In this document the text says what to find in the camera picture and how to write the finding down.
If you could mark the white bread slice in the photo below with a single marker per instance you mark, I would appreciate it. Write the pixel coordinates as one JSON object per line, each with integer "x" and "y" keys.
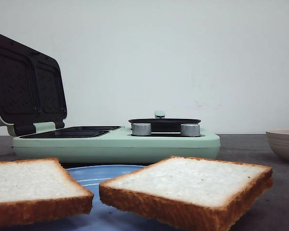
{"x": 38, "y": 190}
{"x": 194, "y": 194}

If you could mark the blue round plate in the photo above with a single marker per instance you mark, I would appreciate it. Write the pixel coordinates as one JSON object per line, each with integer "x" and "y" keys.
{"x": 103, "y": 217}

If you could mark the mint green breakfast maker base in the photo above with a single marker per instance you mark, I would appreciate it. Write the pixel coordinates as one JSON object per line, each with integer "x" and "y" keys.
{"x": 113, "y": 145}

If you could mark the breakfast maker hinged lid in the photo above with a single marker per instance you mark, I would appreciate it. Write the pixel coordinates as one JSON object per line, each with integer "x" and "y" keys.
{"x": 31, "y": 89}

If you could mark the black round frying pan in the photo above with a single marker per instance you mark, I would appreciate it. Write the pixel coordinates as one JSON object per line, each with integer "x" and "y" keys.
{"x": 165, "y": 124}

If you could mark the silver control knob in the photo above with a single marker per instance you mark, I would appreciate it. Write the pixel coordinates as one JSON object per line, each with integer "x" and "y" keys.
{"x": 190, "y": 130}
{"x": 141, "y": 129}

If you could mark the left silver control knob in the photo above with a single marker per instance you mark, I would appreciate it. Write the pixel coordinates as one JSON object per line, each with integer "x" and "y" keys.
{"x": 141, "y": 129}

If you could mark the right silver control knob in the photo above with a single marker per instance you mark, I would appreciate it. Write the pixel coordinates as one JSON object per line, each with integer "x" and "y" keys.
{"x": 190, "y": 130}

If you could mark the beige ribbed bowl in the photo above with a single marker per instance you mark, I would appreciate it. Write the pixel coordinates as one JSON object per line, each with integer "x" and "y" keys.
{"x": 278, "y": 140}

